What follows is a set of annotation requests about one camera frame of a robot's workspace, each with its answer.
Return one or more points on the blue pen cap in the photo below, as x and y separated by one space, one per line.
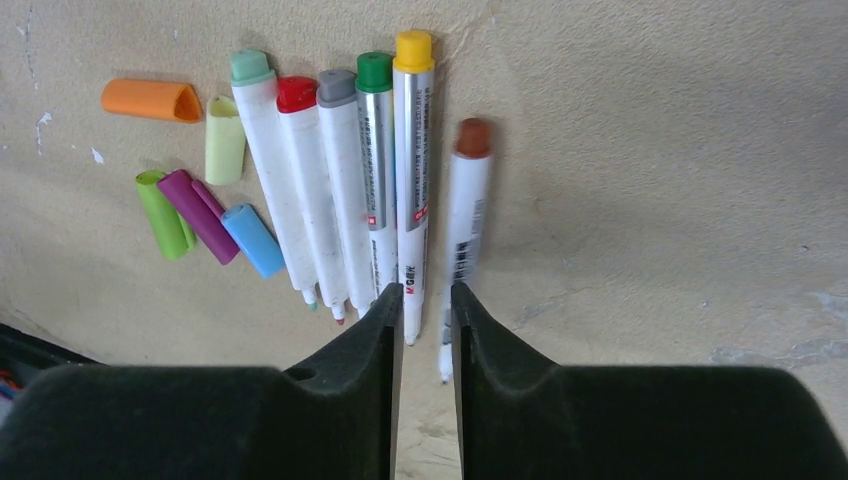
254 239

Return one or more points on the orange cap marker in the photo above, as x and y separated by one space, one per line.
338 117

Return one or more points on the magenta cap marker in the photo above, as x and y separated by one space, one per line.
376 127

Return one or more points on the light green pen cap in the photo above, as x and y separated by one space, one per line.
173 235

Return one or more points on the blue cap marker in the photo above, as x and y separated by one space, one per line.
299 121

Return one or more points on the pale yellow cap marker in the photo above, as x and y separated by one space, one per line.
254 87

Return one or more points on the orange pen cap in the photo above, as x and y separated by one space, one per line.
167 101

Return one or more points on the magenta pen cap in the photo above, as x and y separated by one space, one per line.
201 210

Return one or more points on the purple cap marker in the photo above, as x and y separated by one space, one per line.
469 174

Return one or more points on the light green cap marker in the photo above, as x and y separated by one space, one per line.
413 90

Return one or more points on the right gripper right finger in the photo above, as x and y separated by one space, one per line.
523 416

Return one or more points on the pale yellow pen cap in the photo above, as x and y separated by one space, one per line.
225 142

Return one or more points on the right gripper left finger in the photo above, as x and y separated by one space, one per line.
333 415

